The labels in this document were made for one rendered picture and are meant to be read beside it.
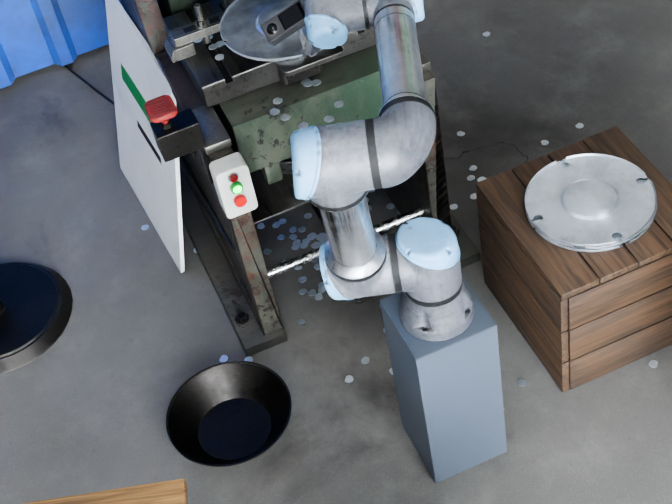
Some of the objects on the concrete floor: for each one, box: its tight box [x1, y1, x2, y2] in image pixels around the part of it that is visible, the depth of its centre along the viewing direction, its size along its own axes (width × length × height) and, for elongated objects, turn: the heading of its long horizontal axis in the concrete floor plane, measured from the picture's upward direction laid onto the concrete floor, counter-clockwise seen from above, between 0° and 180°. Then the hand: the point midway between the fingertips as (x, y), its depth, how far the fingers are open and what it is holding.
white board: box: [105, 0, 185, 273], centre depth 333 cm, size 14×50×59 cm, turn 34°
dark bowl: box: [166, 361, 292, 467], centre depth 296 cm, size 30×30×7 cm
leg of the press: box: [383, 49, 480, 268], centre depth 321 cm, size 92×12×90 cm, turn 30°
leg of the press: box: [121, 0, 288, 357], centre depth 312 cm, size 92×12×90 cm, turn 30°
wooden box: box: [476, 126, 672, 392], centre depth 295 cm, size 40×38×35 cm
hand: (306, 51), depth 264 cm, fingers closed
